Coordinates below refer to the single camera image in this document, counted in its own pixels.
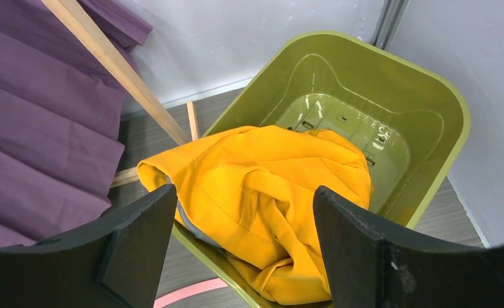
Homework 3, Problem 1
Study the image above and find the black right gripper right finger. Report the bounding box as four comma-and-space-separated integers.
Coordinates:
313, 186, 504, 307

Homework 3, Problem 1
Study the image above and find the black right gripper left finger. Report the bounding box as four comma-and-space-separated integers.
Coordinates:
0, 184, 177, 307

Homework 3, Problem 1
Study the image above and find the pink plastic hanger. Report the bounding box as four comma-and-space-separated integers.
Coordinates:
153, 278, 228, 308

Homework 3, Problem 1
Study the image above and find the yellow skirt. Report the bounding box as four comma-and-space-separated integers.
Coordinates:
137, 126, 372, 305

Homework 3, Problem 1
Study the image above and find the purple skirt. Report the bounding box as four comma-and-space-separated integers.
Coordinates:
0, 1, 128, 247

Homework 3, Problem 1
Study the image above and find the wooden clothes rack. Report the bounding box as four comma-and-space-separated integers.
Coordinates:
40, 0, 202, 189

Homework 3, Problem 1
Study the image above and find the green plastic basket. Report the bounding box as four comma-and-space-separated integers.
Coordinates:
171, 30, 473, 308

